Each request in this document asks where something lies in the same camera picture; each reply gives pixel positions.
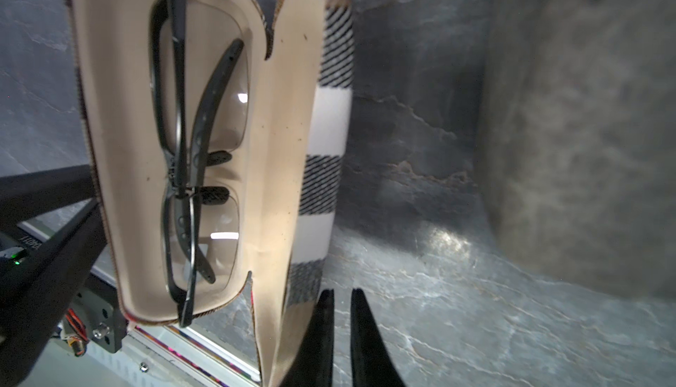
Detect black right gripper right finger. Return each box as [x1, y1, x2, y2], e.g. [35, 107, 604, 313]
[350, 288, 405, 387]

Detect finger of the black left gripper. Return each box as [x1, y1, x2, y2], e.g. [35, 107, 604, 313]
[1, 164, 95, 229]
[1, 200, 107, 386]

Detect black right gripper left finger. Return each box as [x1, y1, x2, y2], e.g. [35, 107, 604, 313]
[281, 289, 334, 387]

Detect beige case black glasses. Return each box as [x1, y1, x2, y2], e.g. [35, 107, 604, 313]
[65, 0, 355, 386]

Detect grey case red glasses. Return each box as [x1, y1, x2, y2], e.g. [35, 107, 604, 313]
[475, 0, 675, 301]

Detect black rimmed eyeglasses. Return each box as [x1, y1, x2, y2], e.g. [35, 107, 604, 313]
[149, 0, 245, 327]

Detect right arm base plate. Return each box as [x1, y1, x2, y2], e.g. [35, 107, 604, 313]
[51, 274, 128, 358]

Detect aluminium mounting rail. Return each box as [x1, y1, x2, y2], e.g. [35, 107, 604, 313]
[20, 222, 262, 387]

